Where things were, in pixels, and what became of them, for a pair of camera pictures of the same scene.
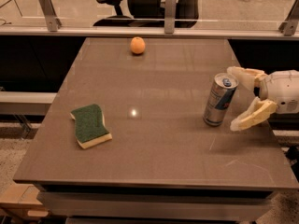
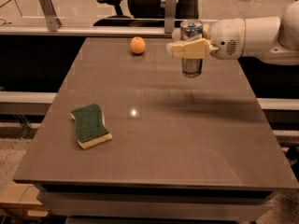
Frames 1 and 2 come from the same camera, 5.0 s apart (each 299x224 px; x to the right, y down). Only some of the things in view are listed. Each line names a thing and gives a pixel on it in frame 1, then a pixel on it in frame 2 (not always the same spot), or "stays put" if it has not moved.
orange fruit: [137, 45] stays put
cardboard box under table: [21, 202] stays put
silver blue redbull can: [221, 93] to [192, 30]
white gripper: [281, 90] to [227, 38]
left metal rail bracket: [52, 21] stays put
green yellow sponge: [90, 128] stays put
